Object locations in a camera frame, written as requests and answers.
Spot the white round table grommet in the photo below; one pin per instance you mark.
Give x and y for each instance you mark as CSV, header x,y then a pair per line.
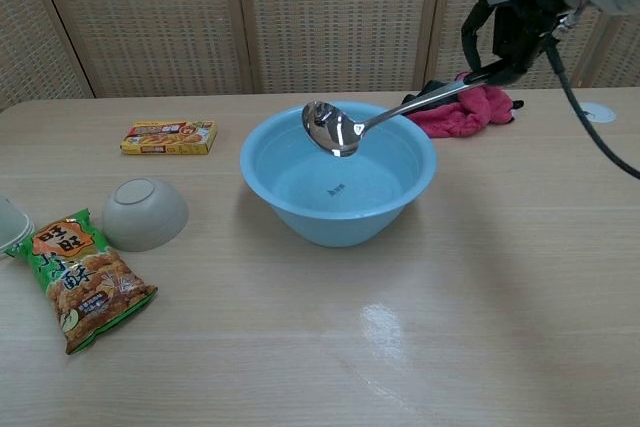
x,y
600,112

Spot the woven rattan folding screen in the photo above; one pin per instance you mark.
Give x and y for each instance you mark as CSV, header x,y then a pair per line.
x,y
300,17

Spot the yellow curry box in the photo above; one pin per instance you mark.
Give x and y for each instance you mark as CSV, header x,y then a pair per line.
x,y
168,138

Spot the grey ceramic bowl upside down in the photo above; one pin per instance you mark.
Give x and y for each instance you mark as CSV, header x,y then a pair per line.
x,y
145,215

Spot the green snack bag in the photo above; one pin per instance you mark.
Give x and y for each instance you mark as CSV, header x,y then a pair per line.
x,y
85,278

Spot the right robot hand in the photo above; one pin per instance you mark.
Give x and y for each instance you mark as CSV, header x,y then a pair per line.
x,y
517,32

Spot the pink towel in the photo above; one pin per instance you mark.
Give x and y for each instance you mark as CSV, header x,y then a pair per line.
x,y
465,114

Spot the light blue plastic basin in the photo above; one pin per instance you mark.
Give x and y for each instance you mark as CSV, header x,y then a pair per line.
x,y
338,187

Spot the clear plastic cup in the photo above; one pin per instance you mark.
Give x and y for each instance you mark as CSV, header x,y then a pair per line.
x,y
11,227

